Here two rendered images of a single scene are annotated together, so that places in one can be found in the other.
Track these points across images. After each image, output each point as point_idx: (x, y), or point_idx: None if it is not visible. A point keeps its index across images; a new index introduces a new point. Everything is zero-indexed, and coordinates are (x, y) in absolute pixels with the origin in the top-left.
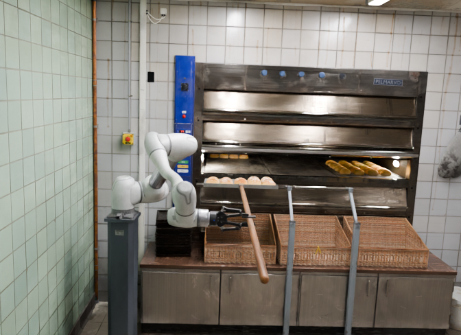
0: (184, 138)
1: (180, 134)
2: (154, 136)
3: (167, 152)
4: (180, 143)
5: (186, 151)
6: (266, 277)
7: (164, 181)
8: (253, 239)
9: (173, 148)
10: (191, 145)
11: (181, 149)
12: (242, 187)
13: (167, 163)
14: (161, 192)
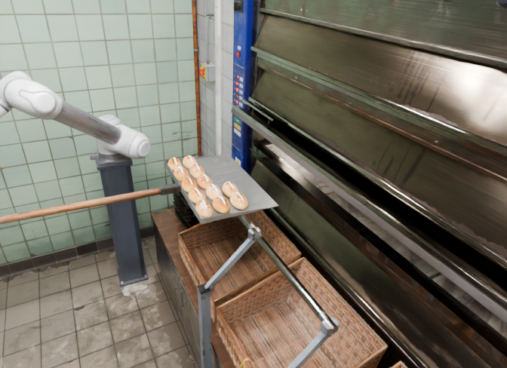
0: (17, 90)
1: (22, 83)
2: (4, 78)
3: (7, 104)
4: (10, 96)
5: (21, 109)
6: None
7: (102, 138)
8: None
9: (7, 100)
10: (23, 103)
11: (14, 105)
12: (141, 191)
13: None
14: (115, 150)
